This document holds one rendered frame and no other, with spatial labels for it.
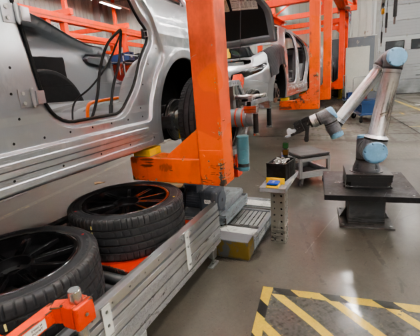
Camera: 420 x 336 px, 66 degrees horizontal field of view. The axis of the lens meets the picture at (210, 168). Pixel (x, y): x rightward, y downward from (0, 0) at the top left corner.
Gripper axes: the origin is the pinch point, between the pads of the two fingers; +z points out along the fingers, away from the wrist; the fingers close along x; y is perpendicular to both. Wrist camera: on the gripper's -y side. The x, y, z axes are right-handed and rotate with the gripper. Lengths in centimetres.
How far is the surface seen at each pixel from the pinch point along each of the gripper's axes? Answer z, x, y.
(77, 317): 43, 178, -2
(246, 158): 28.4, 19.6, 0.8
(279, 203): 18, 32, -35
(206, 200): 59, 45, -11
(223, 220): 63, 31, -32
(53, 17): 508, -501, 500
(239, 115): 21.5, 11.0, 30.2
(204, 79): 13, 66, 56
